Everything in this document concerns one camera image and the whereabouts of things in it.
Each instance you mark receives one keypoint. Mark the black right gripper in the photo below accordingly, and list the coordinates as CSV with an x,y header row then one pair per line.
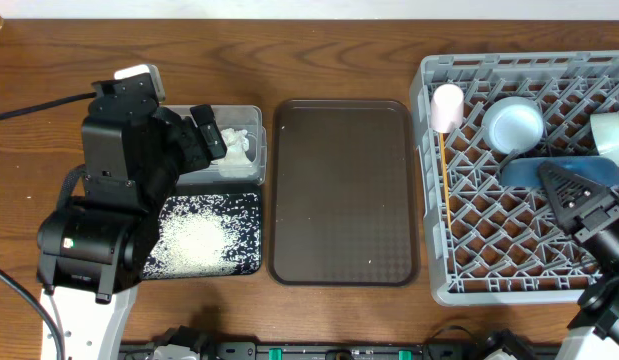
x,y
566,209

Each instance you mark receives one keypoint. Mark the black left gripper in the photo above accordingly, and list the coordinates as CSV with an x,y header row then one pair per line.
x,y
179,140

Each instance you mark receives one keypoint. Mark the white napkin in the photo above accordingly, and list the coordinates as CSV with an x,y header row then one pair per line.
x,y
237,145

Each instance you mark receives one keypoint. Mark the dark blue plate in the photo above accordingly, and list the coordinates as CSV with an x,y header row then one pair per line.
x,y
523,172

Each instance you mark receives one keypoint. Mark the mint green bowl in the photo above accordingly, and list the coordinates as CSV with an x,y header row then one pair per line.
x,y
605,131

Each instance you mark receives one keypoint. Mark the light blue bowl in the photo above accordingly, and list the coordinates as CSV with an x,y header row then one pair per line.
x,y
513,124

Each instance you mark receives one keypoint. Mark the wooden chopstick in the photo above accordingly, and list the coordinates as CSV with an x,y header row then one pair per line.
x,y
445,179

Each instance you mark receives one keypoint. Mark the pink cup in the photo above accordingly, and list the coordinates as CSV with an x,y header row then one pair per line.
x,y
447,105

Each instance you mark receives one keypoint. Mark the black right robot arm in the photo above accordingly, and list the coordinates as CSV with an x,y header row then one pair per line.
x,y
594,331

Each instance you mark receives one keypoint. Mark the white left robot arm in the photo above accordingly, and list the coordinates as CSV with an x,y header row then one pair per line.
x,y
94,245

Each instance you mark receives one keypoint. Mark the grey dishwasher rack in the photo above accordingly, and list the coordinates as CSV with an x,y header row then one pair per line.
x,y
504,246

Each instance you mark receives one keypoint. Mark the clear plastic bin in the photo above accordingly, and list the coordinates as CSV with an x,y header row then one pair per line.
x,y
247,117

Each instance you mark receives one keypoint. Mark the black rectangular tray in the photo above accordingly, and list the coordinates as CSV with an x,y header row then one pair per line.
x,y
214,235

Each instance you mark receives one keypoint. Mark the brown serving tray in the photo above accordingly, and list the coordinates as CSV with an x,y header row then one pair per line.
x,y
343,203

